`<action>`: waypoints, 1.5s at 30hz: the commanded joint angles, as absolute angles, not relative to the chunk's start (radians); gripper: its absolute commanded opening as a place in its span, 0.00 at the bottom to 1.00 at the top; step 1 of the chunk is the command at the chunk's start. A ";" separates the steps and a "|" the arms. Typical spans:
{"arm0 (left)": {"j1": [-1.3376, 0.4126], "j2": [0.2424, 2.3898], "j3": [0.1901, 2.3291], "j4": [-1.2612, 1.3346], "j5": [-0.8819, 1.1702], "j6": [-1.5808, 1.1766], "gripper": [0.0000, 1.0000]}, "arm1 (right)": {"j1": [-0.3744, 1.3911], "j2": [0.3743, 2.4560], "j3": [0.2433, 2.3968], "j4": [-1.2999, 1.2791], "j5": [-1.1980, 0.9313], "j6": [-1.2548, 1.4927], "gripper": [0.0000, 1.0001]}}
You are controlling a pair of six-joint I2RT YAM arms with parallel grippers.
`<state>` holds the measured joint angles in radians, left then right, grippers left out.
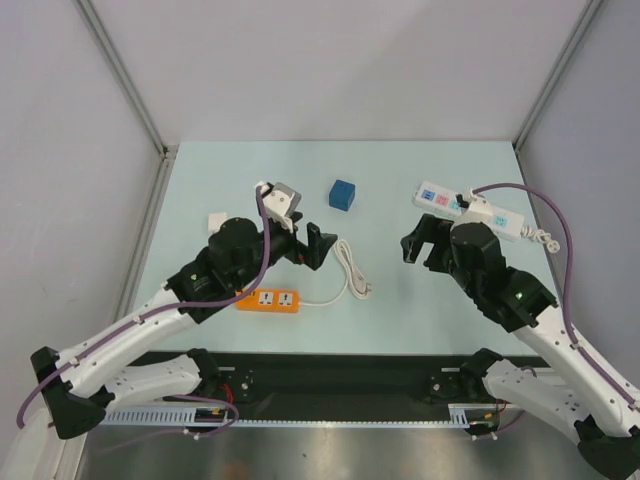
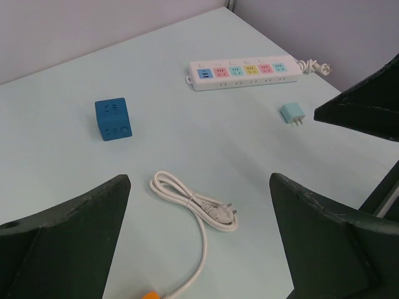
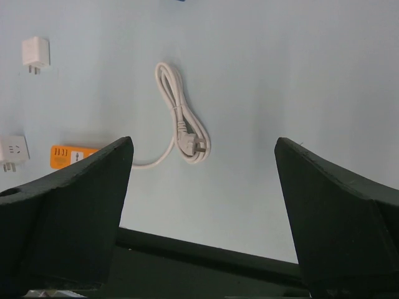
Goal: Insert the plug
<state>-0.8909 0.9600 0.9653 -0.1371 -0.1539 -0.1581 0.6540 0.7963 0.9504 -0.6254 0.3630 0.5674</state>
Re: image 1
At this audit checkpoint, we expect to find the white power strip cord plug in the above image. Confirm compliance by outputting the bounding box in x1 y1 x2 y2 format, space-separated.
520 225 561 254

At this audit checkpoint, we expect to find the white cable duct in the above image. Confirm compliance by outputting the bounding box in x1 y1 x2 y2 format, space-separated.
100 404 508 431

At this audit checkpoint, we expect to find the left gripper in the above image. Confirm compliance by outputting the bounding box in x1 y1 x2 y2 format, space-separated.
233 211 336 289

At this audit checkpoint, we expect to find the orange power strip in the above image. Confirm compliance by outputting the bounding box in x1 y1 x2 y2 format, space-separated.
235 289 300 314

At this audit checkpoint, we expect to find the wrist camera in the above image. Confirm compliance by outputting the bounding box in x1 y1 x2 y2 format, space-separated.
256 181 302 233
454 189 494 227

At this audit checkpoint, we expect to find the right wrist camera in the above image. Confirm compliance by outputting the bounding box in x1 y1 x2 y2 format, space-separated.
454 189 494 227

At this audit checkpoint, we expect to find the white charger plug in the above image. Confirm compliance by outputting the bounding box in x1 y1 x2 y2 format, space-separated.
207 212 228 235

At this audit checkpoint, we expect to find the blue cube adapter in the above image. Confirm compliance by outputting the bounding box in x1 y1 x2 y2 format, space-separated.
328 179 356 212

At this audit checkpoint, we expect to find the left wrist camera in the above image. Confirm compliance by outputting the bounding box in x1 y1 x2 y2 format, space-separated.
256 181 302 233

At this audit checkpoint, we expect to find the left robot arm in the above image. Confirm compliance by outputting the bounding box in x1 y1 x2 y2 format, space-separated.
31 218 338 440

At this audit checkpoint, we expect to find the white power strip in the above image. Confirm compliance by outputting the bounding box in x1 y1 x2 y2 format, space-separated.
412 181 524 242

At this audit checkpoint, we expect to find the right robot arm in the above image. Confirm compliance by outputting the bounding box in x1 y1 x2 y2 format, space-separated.
400 214 639 479

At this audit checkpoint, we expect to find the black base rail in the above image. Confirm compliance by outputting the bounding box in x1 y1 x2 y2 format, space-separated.
137 351 556 424

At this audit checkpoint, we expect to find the white coiled cord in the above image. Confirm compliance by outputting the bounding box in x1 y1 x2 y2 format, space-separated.
298 238 374 307

